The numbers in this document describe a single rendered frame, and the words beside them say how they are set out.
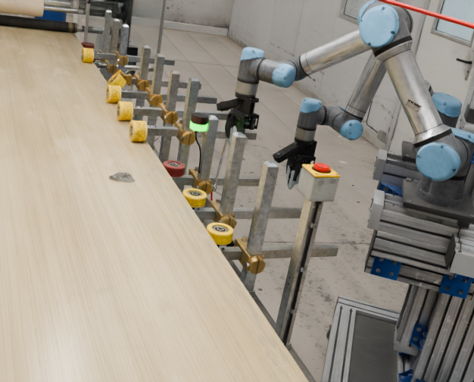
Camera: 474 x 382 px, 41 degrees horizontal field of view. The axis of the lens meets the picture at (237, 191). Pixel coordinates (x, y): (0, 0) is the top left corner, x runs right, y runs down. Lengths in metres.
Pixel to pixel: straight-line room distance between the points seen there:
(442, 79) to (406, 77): 3.73
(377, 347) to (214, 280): 1.33
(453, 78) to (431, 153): 3.64
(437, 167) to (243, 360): 0.85
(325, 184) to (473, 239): 0.72
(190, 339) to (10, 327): 0.37
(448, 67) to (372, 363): 3.37
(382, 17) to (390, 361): 1.45
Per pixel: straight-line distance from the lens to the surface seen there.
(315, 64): 2.17
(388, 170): 2.55
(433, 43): 5.82
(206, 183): 2.27
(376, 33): 1.91
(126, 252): 1.68
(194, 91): 2.44
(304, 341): 3.09
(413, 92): 1.91
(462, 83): 5.42
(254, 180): 2.42
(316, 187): 1.52
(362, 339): 2.84
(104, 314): 1.44
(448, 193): 2.07
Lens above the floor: 1.72
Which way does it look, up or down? 22 degrees down
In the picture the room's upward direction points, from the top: 10 degrees clockwise
